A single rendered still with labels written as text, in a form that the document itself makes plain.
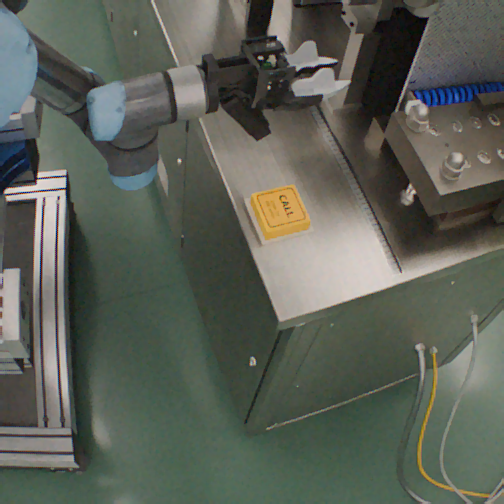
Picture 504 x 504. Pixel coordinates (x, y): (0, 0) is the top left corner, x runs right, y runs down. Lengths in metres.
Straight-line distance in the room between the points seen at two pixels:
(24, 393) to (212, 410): 0.54
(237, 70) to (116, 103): 0.16
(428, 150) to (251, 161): 0.29
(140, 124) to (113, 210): 1.26
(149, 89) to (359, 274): 0.41
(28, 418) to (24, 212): 0.61
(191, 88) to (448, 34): 0.41
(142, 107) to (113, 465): 1.17
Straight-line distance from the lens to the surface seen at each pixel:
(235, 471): 1.79
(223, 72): 0.85
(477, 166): 1.02
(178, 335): 1.90
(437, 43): 1.01
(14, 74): 0.61
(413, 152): 1.00
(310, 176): 1.07
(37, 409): 1.62
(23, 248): 1.83
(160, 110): 0.84
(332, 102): 1.17
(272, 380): 1.23
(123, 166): 0.92
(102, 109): 0.83
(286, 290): 0.97
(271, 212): 1.00
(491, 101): 1.12
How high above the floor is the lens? 1.76
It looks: 60 degrees down
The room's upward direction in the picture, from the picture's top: 12 degrees clockwise
